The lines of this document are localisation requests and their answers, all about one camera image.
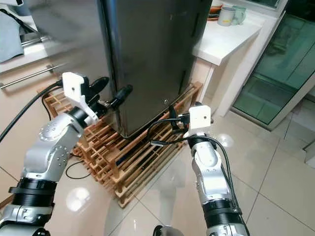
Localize steel drawer handle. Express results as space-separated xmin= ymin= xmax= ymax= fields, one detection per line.
xmin=0 ymin=63 xmax=68 ymax=90

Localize dark grey countertop appliance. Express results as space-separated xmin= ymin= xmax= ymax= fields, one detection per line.
xmin=12 ymin=0 xmax=32 ymax=18

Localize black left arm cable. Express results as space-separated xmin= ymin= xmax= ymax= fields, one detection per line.
xmin=0 ymin=81 xmax=64 ymax=144

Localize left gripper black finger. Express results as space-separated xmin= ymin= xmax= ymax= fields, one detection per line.
xmin=88 ymin=76 xmax=110 ymax=97
xmin=112 ymin=84 xmax=134 ymax=108

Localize pale green mug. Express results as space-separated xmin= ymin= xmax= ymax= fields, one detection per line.
xmin=232 ymin=5 xmax=247 ymax=25

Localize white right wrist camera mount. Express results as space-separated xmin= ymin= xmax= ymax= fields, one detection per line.
xmin=183 ymin=104 xmax=214 ymax=139

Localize green glass sliding door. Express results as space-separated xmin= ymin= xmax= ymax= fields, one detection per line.
xmin=231 ymin=7 xmax=315 ymax=132

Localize grey robot torso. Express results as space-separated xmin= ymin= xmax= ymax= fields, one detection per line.
xmin=152 ymin=225 xmax=179 ymax=236

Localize grey cloth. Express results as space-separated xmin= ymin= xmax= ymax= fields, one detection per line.
xmin=0 ymin=12 xmax=25 ymax=63

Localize white narrow counter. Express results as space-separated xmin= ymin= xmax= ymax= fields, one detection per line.
xmin=192 ymin=10 xmax=265 ymax=67

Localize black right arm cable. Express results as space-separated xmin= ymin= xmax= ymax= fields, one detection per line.
xmin=150 ymin=115 xmax=239 ymax=214

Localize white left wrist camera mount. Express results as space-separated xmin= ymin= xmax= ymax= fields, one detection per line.
xmin=62 ymin=72 xmax=99 ymax=125

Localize stacked brown bowls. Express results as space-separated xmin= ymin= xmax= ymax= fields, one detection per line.
xmin=208 ymin=0 xmax=225 ymax=22

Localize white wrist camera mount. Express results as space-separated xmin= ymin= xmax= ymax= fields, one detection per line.
xmin=183 ymin=104 xmax=214 ymax=139
xmin=62 ymin=72 xmax=99 ymax=125

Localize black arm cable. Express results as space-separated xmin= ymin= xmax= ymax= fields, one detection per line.
xmin=0 ymin=81 xmax=64 ymax=144
xmin=150 ymin=115 xmax=239 ymax=214

